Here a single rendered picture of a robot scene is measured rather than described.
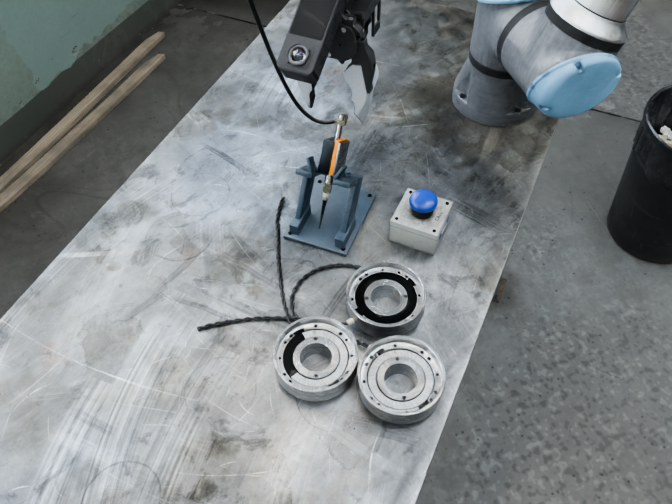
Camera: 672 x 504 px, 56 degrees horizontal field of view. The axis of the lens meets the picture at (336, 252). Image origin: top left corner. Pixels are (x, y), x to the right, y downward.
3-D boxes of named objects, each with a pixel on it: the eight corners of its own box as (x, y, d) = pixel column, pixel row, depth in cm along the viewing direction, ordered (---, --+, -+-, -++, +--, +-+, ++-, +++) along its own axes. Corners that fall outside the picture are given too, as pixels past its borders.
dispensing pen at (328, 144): (304, 229, 91) (327, 112, 85) (315, 223, 94) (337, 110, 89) (319, 233, 90) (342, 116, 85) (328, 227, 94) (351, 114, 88)
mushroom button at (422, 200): (429, 234, 90) (432, 211, 86) (403, 225, 91) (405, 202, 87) (438, 214, 92) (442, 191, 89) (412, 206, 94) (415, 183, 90)
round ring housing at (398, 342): (459, 397, 78) (464, 382, 74) (392, 446, 74) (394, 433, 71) (405, 337, 83) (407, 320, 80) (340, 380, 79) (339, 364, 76)
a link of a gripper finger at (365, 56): (384, 86, 78) (365, 21, 72) (379, 94, 77) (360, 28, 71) (350, 87, 80) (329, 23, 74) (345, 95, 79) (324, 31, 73)
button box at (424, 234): (434, 256, 91) (438, 234, 87) (388, 240, 93) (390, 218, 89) (452, 217, 95) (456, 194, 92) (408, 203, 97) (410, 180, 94)
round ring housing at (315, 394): (374, 379, 79) (375, 364, 76) (301, 422, 76) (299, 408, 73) (330, 319, 85) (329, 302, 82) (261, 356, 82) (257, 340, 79)
